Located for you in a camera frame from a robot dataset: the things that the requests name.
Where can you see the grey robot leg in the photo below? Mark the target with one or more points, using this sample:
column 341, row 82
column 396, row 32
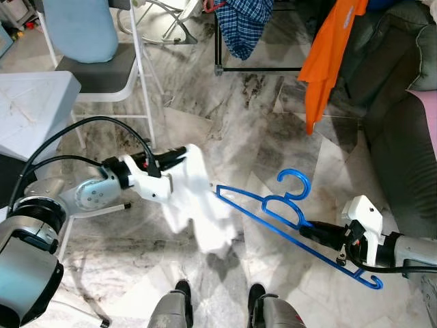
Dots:
column 171, row 311
column 276, row 311

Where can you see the light blue cushion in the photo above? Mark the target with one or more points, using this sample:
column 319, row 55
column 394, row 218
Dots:
column 82, row 31

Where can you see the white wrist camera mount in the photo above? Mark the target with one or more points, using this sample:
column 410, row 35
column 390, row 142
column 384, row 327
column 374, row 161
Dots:
column 147, row 184
column 365, row 225

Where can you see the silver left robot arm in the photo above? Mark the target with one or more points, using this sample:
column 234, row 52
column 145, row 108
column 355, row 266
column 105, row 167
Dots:
column 95, row 195

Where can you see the blue plastic hanger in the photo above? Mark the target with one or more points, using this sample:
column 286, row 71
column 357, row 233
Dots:
column 295, row 171

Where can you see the pink sofa cover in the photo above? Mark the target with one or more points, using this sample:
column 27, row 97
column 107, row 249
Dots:
column 427, row 113

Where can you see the grey robot left leg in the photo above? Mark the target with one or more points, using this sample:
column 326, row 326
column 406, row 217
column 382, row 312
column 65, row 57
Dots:
column 171, row 311

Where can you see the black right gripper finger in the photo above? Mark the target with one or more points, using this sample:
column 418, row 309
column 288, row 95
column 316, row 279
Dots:
column 319, row 228
column 322, row 239

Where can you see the red plastic hanger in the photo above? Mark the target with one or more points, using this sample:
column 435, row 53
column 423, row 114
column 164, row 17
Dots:
column 215, row 5

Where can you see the chrome tube frame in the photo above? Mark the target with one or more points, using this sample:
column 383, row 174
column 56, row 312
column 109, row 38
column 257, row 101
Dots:
column 179, row 33

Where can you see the white drawer unit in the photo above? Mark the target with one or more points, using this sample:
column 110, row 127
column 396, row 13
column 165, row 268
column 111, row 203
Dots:
column 17, row 14

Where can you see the white frame folding chair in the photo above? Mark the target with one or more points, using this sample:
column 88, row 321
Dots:
column 102, row 75

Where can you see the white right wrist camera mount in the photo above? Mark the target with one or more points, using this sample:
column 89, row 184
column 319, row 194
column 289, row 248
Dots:
column 365, row 225

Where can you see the orange garment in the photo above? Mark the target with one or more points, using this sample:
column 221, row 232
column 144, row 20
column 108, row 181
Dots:
column 331, row 61

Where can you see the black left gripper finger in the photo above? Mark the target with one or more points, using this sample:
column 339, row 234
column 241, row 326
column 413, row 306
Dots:
column 174, row 154
column 171, row 165

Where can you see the grey robot right leg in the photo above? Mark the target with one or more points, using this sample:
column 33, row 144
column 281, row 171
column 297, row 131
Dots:
column 276, row 311

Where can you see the dark grey sofa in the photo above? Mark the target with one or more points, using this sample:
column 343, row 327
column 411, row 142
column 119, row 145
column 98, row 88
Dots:
column 396, row 171

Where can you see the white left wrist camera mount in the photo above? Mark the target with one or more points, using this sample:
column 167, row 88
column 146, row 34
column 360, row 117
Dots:
column 147, row 184

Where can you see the blue plaid shirt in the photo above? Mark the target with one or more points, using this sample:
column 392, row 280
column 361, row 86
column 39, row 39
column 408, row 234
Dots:
column 249, row 27

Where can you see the black clothes rack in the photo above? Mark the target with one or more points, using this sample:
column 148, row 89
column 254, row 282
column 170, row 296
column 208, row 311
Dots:
column 259, row 69

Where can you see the white garment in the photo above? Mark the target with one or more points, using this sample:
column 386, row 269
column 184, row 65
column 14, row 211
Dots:
column 198, row 205

